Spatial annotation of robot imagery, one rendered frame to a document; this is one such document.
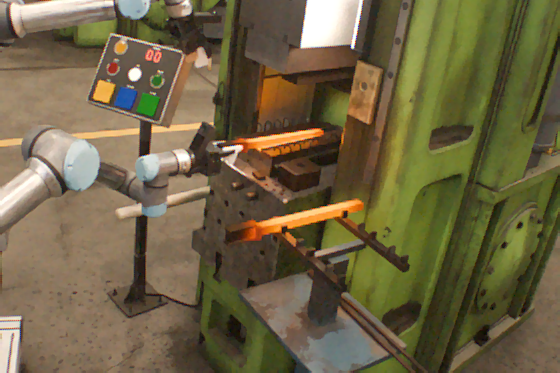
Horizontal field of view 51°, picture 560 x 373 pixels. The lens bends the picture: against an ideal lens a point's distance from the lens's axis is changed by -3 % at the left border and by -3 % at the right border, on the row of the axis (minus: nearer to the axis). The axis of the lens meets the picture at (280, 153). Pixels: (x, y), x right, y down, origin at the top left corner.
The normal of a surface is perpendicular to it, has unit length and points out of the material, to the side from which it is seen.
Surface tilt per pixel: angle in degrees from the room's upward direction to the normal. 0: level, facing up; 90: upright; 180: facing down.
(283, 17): 90
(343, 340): 0
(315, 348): 0
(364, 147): 90
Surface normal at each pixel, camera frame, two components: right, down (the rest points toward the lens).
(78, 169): 0.90, 0.25
